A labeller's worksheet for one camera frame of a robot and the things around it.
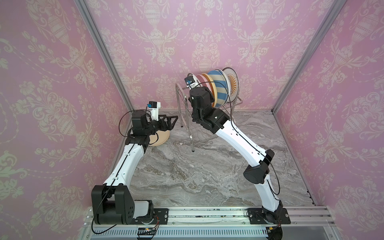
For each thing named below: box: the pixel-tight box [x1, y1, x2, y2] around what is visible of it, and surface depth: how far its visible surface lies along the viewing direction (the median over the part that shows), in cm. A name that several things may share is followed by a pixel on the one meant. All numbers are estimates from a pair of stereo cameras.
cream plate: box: [148, 130, 171, 146], surface depth 73 cm
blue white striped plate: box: [207, 70, 229, 108], surface depth 78 cm
